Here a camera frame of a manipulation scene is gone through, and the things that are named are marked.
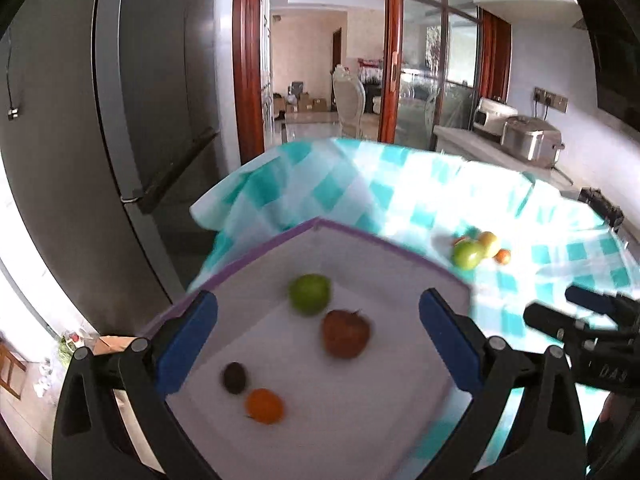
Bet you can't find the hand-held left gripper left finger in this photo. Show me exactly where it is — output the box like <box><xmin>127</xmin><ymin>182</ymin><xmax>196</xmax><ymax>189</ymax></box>
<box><xmin>51</xmin><ymin>289</ymin><xmax>221</xmax><ymax>480</ymax></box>

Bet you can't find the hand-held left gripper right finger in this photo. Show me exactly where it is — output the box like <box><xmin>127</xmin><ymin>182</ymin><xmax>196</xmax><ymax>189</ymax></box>
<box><xmin>419</xmin><ymin>288</ymin><xmax>587</xmax><ymax>480</ymax></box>

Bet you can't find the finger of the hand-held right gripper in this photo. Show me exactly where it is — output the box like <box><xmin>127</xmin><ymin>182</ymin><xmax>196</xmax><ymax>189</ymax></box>
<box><xmin>523</xmin><ymin>302</ymin><xmax>592</xmax><ymax>343</ymax></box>
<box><xmin>565</xmin><ymin>284</ymin><xmax>640</xmax><ymax>319</ymax></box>

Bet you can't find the dark purple plum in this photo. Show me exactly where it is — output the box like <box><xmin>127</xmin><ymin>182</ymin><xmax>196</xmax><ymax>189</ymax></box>
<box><xmin>222</xmin><ymin>361</ymin><xmax>248</xmax><ymax>395</ymax></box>

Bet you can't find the small green apple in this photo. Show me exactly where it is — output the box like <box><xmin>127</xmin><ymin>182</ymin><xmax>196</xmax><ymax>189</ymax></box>
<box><xmin>452</xmin><ymin>240</ymin><xmax>486</xmax><ymax>271</ymax></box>

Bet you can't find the white tray with purple rim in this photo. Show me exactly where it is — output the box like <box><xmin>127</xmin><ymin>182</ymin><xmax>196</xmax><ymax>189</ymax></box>
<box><xmin>140</xmin><ymin>217</ymin><xmax>476</xmax><ymax>480</ymax></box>

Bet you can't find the orange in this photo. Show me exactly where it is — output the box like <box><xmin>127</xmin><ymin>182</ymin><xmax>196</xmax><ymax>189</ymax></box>
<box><xmin>244</xmin><ymin>388</ymin><xmax>285</xmax><ymax>425</ymax></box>

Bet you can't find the yellow-green apple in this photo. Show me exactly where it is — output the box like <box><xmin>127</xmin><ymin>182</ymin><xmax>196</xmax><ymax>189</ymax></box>
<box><xmin>477</xmin><ymin>230</ymin><xmax>501</xmax><ymax>259</ymax></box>

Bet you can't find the red-brown apple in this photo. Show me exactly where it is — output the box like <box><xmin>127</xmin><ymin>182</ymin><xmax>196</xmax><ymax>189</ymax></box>
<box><xmin>321</xmin><ymin>308</ymin><xmax>372</xmax><ymax>360</ymax></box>

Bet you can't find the large green apple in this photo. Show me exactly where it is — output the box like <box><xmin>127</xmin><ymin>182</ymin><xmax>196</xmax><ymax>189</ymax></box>
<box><xmin>288</xmin><ymin>273</ymin><xmax>333</xmax><ymax>317</ymax></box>

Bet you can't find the open cardboard box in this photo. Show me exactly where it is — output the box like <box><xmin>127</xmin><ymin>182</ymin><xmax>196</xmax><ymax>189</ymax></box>
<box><xmin>92</xmin><ymin>334</ymin><xmax>139</xmax><ymax>359</ymax></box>

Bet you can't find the black gas stove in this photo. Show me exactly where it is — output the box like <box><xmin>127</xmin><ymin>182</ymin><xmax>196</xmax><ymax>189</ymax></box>
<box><xmin>578</xmin><ymin>187</ymin><xmax>626</xmax><ymax>234</ymax></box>

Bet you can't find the green vegetables bag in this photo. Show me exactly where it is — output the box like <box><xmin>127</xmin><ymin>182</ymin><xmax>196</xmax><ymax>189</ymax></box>
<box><xmin>54</xmin><ymin>332</ymin><xmax>84</xmax><ymax>367</ymax></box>

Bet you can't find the teal checkered tablecloth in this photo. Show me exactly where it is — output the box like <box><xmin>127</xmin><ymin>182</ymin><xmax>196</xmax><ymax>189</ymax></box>
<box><xmin>188</xmin><ymin>136</ymin><xmax>634</xmax><ymax>477</ymax></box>

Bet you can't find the silver toaster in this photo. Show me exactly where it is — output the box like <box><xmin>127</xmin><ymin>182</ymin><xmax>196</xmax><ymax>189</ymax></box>
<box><xmin>501</xmin><ymin>115</ymin><xmax>566</xmax><ymax>167</ymax></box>

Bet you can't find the wooden stool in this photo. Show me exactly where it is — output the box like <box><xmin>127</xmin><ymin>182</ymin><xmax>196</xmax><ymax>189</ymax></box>
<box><xmin>0</xmin><ymin>342</ymin><xmax>29</xmax><ymax>402</ymax></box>

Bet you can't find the white kitchen counter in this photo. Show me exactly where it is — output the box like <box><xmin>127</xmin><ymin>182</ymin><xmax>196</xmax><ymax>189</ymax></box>
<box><xmin>433</xmin><ymin>125</ymin><xmax>582</xmax><ymax>192</ymax></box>

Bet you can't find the silver toaster oven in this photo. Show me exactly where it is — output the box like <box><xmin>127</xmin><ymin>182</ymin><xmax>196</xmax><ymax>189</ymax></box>
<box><xmin>472</xmin><ymin>97</ymin><xmax>519</xmax><ymax>137</ymax></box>

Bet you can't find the black range hood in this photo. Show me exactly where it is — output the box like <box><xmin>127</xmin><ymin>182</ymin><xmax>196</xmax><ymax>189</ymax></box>
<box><xmin>571</xmin><ymin>0</ymin><xmax>640</xmax><ymax>134</ymax></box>

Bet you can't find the grey refrigerator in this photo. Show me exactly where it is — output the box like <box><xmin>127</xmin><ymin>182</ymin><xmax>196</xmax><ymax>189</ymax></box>
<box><xmin>0</xmin><ymin>0</ymin><xmax>237</xmax><ymax>342</ymax></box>

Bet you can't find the white dining chair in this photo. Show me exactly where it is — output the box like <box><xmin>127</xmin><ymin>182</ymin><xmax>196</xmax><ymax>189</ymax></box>
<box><xmin>331</xmin><ymin>64</ymin><xmax>367</xmax><ymax>140</ymax></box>

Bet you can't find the glass sliding door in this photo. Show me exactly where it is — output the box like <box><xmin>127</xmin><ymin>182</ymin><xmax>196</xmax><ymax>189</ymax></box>
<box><xmin>377</xmin><ymin>0</ymin><xmax>514</xmax><ymax>154</ymax></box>

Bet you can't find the wall outlet panel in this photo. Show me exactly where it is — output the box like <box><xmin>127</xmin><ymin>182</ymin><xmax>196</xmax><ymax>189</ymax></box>
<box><xmin>532</xmin><ymin>87</ymin><xmax>570</xmax><ymax>114</ymax></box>

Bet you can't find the black cable with plug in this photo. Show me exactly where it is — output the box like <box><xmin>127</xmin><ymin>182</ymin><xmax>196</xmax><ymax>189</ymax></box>
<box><xmin>4</xmin><ymin>25</ymin><xmax>24</xmax><ymax>122</ymax></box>

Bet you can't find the red wooden door frame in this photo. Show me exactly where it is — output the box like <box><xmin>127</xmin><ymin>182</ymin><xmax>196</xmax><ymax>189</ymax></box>
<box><xmin>232</xmin><ymin>0</ymin><xmax>274</xmax><ymax>167</ymax></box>

